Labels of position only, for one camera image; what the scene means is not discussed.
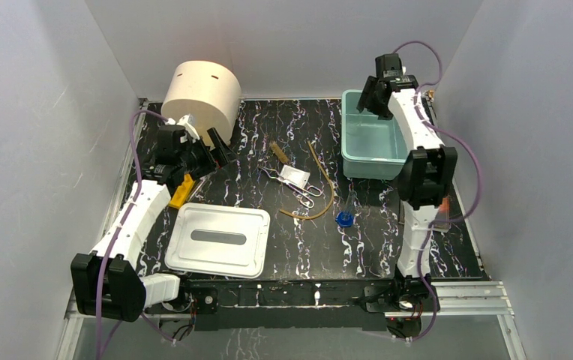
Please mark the yellow test tube rack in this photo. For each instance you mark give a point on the yellow test tube rack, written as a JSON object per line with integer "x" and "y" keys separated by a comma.
{"x": 182, "y": 192}

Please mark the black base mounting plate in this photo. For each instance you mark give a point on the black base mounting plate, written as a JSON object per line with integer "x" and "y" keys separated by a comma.
{"x": 184, "y": 307}

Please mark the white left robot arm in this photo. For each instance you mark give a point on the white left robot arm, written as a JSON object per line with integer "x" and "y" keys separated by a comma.
{"x": 105, "y": 280}

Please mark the clear glass test tube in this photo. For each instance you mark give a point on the clear glass test tube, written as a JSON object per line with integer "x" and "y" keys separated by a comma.
{"x": 198, "y": 186}

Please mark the blue capped clear tube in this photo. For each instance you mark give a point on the blue capped clear tube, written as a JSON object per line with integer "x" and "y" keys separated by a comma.
{"x": 346, "y": 216}

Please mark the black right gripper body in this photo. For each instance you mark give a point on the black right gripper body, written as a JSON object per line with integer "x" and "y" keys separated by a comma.
{"x": 373, "y": 105}

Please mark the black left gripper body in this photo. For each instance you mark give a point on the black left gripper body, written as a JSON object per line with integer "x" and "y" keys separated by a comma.
{"x": 207, "y": 151}

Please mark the brown paperback book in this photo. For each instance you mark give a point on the brown paperback book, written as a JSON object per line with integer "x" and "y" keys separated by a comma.
{"x": 441, "y": 222}

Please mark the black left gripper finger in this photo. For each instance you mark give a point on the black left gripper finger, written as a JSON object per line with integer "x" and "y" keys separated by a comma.
{"x": 201, "y": 159}
{"x": 221, "y": 152}

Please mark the beige cylindrical container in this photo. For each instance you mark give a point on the beige cylindrical container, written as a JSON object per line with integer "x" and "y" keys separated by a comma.
{"x": 207, "y": 91}

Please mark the metal crucible tongs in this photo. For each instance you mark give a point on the metal crucible tongs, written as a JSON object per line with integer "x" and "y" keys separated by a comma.
{"x": 305, "y": 196}

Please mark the white paper packet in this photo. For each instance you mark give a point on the white paper packet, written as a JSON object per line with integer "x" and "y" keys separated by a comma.
{"x": 295, "y": 176}

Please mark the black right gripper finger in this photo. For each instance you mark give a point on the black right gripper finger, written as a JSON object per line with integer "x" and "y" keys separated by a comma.
{"x": 365, "y": 99}
{"x": 382, "y": 98}

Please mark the tan test tube brush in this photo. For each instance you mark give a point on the tan test tube brush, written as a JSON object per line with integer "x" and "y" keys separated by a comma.
{"x": 279, "y": 153}

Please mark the mint green plastic bin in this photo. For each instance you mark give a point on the mint green plastic bin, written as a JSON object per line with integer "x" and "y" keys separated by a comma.
{"x": 371, "y": 148}

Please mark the aluminium frame rail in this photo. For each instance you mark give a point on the aluminium frame rail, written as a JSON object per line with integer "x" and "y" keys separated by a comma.
{"x": 470, "y": 298}

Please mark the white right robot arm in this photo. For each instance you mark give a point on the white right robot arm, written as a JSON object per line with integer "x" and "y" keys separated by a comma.
{"x": 426, "y": 175}

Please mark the white rectangular bin lid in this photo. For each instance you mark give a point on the white rectangular bin lid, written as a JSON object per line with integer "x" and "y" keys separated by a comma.
{"x": 219, "y": 240}

